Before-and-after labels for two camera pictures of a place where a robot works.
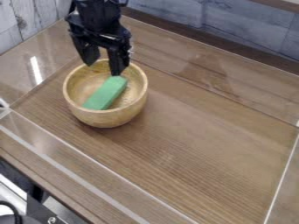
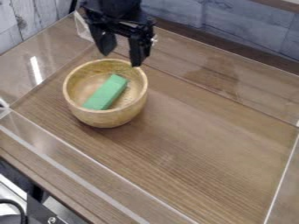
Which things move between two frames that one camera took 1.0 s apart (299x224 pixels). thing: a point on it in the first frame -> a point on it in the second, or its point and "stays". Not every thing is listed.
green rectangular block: (105, 93) stays
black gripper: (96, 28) -> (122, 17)
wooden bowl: (102, 100) stays
